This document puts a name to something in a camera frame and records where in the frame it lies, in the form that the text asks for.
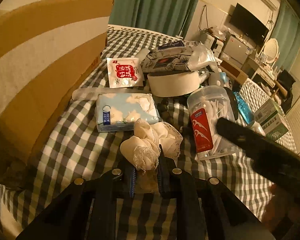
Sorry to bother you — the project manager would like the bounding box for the clear plastic comb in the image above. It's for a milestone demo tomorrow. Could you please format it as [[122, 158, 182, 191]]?
[[71, 88, 109, 101]]

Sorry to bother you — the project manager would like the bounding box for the white red sachet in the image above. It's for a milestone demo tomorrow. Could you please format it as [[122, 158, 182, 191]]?
[[107, 57, 144, 88]]

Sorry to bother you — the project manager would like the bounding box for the blue glitter bottle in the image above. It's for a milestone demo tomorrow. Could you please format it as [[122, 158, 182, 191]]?
[[234, 92, 254, 125]]

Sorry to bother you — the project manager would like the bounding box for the black wall television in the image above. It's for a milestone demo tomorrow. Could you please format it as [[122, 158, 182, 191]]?
[[229, 3, 269, 46]]

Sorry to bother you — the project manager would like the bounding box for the printed wet wipes pack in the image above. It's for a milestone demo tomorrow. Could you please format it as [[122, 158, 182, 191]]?
[[141, 40, 218, 73]]

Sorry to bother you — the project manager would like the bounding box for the blue cloud tissue pack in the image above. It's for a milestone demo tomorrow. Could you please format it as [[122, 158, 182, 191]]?
[[95, 93, 159, 132]]

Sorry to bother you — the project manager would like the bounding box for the grey mini fridge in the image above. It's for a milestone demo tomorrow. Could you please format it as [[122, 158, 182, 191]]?
[[223, 35, 248, 66]]

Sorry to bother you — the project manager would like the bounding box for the white dressing table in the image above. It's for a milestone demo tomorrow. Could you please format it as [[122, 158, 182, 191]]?
[[250, 59, 288, 98]]

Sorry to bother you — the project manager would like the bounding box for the white lace cloth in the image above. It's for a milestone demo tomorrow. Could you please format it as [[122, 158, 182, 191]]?
[[120, 119, 183, 172]]

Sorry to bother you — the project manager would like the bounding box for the green white medicine box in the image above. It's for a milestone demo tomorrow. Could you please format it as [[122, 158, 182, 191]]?
[[254, 99, 289, 141]]

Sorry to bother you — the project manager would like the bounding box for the white drawer cabinet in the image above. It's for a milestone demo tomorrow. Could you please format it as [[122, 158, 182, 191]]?
[[201, 33, 224, 58]]

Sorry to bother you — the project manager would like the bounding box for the small brown cardboard box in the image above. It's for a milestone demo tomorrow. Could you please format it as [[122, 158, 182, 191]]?
[[219, 60, 248, 85]]

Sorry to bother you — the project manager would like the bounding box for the clear floss pick jar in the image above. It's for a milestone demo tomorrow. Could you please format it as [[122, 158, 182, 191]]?
[[187, 85, 236, 160]]

